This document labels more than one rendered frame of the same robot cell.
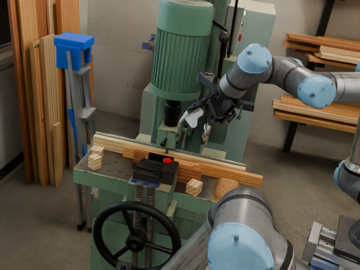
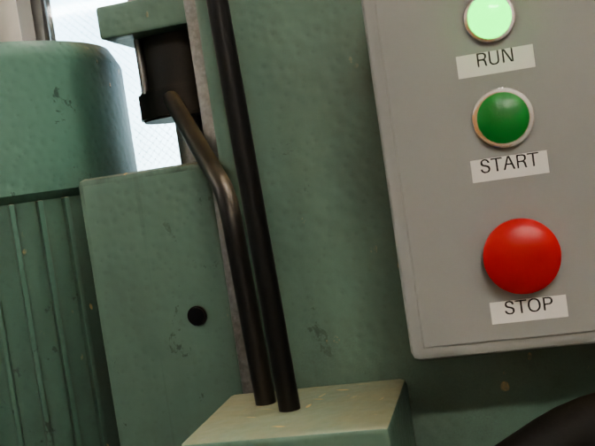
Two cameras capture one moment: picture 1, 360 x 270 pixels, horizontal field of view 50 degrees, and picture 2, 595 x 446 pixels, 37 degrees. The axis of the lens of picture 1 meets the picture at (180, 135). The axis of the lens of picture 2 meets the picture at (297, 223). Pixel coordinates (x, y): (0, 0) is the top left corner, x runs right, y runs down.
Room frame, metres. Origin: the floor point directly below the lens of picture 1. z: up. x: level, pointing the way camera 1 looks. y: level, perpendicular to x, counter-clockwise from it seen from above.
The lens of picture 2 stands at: (1.52, -0.54, 1.40)
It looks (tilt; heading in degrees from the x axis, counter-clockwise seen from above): 3 degrees down; 95
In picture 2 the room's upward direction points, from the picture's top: 8 degrees counter-clockwise
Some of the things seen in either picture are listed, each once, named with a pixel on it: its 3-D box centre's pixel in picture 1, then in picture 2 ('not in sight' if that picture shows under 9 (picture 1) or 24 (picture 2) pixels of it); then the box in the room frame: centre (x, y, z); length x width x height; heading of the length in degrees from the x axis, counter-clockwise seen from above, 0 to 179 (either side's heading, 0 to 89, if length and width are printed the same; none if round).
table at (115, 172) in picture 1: (157, 186); not in sight; (1.18, 0.05, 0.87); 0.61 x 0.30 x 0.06; 82
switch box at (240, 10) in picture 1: (233, 25); (506, 155); (1.58, -0.14, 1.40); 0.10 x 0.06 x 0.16; 172
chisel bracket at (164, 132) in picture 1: (170, 133); not in sight; (1.31, 0.04, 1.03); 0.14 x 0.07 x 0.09; 172
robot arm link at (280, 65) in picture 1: (283, 72); not in sight; (1.02, -0.25, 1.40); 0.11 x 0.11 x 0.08; 25
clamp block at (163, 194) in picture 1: (152, 188); not in sight; (1.10, 0.07, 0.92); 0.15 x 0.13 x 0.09; 82
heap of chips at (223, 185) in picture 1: (227, 187); not in sight; (1.17, -0.19, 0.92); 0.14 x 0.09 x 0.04; 172
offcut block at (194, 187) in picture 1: (194, 187); not in sight; (1.13, -0.08, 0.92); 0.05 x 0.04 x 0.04; 154
